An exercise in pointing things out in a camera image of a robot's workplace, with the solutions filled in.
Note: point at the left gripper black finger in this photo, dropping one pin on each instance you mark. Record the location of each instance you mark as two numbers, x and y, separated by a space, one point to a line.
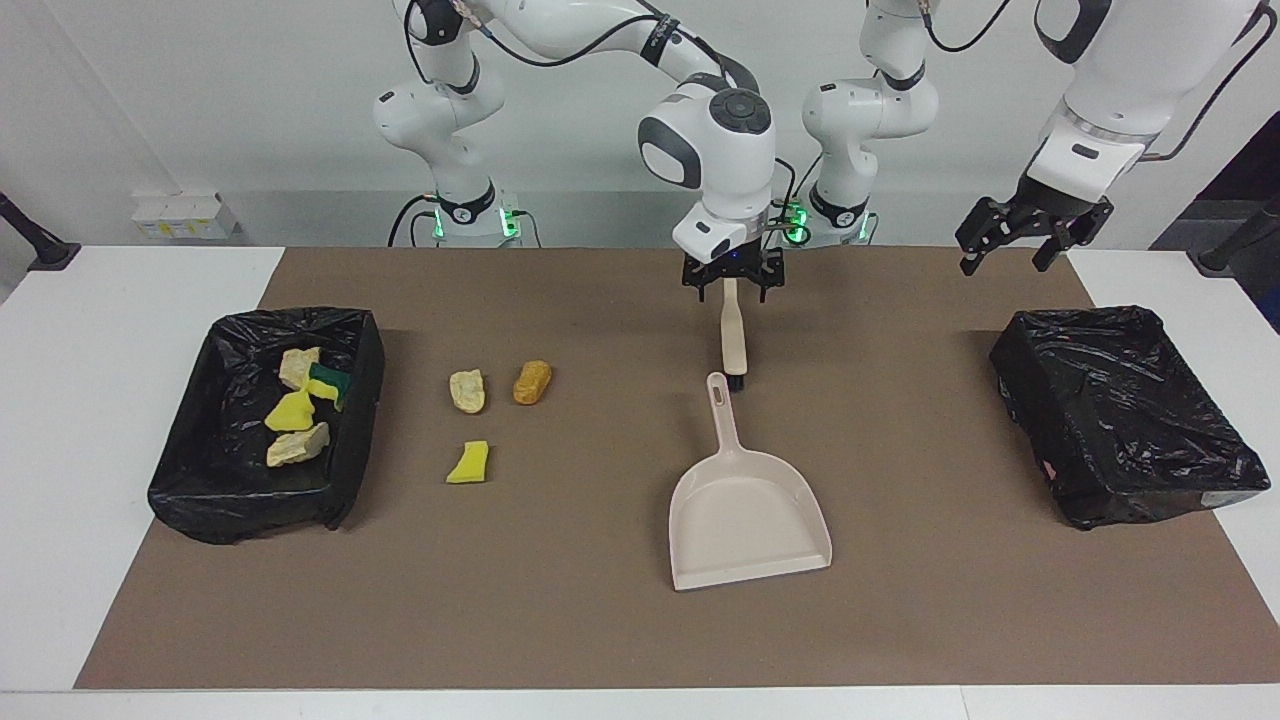
982 235
1055 248

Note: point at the white wall socket box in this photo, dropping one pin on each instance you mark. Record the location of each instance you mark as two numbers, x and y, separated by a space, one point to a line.
180 218

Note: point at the yellow green sponge piece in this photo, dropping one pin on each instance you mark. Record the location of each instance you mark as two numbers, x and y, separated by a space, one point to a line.
330 380

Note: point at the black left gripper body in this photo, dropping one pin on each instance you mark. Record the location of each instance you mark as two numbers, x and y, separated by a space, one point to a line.
1060 212

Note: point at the pale crinkled bread piece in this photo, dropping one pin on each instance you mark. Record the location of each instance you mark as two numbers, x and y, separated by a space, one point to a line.
467 392
298 446

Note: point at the striped brown bread piece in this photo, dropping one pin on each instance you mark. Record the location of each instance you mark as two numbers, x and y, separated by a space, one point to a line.
298 368

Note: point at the beige plastic dustpan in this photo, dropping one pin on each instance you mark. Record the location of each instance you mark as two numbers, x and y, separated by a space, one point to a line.
745 520

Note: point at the brown table mat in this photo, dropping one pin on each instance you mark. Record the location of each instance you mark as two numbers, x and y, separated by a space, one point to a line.
640 620

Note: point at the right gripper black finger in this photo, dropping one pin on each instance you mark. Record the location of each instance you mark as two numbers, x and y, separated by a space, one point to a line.
771 286
696 288

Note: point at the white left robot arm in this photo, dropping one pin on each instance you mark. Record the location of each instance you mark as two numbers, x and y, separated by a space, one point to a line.
870 110

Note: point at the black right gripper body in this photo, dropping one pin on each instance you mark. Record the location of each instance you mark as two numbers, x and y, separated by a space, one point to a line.
735 268

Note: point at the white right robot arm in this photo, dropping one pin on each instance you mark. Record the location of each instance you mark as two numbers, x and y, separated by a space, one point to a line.
720 150

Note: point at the black stand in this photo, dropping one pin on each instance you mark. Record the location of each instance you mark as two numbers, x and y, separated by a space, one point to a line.
45 250
1235 245

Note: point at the beige brush with black bristles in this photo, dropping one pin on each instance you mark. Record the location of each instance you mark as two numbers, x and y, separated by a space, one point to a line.
735 345

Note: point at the black bagged bin pink mark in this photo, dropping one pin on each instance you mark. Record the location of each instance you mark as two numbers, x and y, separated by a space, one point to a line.
1120 420

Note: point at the brown bread nugget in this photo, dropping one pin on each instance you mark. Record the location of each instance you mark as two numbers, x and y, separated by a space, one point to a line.
532 383

